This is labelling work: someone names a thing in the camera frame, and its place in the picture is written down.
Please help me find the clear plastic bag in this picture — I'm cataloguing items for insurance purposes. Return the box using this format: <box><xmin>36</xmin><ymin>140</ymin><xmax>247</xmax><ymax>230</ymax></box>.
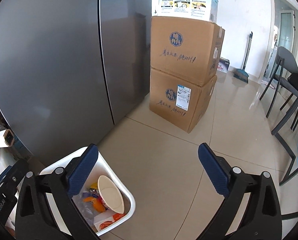
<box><xmin>72</xmin><ymin>191</ymin><xmax>99</xmax><ymax>226</ymax></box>

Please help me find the grey refrigerator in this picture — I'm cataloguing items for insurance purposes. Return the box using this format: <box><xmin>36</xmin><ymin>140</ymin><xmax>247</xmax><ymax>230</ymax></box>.
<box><xmin>0</xmin><ymin>0</ymin><xmax>152</xmax><ymax>165</ymax></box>

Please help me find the cardboard box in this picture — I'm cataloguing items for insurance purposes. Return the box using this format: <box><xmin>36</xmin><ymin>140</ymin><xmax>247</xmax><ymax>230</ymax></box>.
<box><xmin>151</xmin><ymin>16</ymin><xmax>225</xmax><ymax>86</ymax></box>
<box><xmin>150</xmin><ymin>68</ymin><xmax>217</xmax><ymax>133</ymax></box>

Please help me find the blue white product box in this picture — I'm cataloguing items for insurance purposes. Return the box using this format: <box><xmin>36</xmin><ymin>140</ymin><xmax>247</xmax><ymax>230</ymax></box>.
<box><xmin>157</xmin><ymin>0</ymin><xmax>218</xmax><ymax>23</ymax></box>

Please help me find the dark grey chair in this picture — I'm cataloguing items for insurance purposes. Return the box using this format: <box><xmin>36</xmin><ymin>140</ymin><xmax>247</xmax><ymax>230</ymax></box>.
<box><xmin>260</xmin><ymin>46</ymin><xmax>298</xmax><ymax>135</ymax></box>

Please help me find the white orange wrapper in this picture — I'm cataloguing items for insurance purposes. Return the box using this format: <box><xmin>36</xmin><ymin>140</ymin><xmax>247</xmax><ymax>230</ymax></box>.
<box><xmin>93</xmin><ymin>210</ymin><xmax>125</xmax><ymax>231</ymax></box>

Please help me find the red instant noodle cup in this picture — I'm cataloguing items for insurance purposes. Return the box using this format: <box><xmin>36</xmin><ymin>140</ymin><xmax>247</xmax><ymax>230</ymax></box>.
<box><xmin>97</xmin><ymin>175</ymin><xmax>124</xmax><ymax>213</ymax></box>

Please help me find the lower cardboard box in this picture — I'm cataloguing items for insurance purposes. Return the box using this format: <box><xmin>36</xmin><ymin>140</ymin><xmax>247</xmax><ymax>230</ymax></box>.
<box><xmin>150</xmin><ymin>68</ymin><xmax>217</xmax><ymax>133</ymax></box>

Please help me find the upper cardboard box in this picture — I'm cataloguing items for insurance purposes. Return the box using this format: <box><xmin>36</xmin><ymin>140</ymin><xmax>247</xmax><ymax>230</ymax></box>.
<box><xmin>151</xmin><ymin>16</ymin><xmax>225</xmax><ymax>86</ymax></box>

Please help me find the white trash bin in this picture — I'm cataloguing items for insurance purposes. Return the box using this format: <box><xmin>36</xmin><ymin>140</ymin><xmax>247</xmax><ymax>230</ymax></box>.
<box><xmin>40</xmin><ymin>144</ymin><xmax>136</xmax><ymax>239</ymax></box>

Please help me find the small box by wall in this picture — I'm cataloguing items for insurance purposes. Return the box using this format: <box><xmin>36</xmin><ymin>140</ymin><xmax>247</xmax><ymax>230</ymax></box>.
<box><xmin>217</xmin><ymin>57</ymin><xmax>230</xmax><ymax>73</ymax></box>

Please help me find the broom with teal head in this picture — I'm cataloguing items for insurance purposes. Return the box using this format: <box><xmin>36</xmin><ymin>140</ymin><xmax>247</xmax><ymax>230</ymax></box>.
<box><xmin>234</xmin><ymin>32</ymin><xmax>253</xmax><ymax>83</ymax></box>

